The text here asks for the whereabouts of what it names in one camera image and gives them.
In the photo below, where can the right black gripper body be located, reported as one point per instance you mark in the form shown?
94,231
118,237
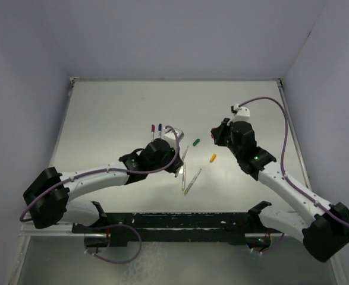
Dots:
223,138

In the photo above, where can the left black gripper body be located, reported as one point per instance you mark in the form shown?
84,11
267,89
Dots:
167,160

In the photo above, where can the purple pen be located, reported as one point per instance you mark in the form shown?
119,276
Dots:
152,132

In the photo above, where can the blue pen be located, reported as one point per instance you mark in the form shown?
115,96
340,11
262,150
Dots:
160,134

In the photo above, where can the red pen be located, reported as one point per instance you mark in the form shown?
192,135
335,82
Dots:
182,158

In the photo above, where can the yellow pen cap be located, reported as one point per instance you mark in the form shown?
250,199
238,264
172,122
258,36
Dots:
212,159

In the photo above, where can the yellow pen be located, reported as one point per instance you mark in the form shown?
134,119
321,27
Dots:
183,182

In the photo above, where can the green pen cap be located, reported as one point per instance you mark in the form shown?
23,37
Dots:
196,141

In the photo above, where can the green pen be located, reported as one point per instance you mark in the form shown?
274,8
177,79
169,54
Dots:
192,182

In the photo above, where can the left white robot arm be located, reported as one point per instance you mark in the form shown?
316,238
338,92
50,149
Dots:
51,196

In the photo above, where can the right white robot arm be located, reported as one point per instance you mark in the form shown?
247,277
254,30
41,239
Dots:
322,227

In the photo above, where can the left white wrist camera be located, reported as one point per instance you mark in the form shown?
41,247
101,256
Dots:
170,134

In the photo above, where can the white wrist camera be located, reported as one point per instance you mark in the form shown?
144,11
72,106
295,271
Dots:
170,134
239,114

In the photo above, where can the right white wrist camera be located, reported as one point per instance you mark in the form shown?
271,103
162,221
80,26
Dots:
239,114

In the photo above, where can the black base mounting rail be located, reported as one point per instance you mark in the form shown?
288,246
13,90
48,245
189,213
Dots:
230,228

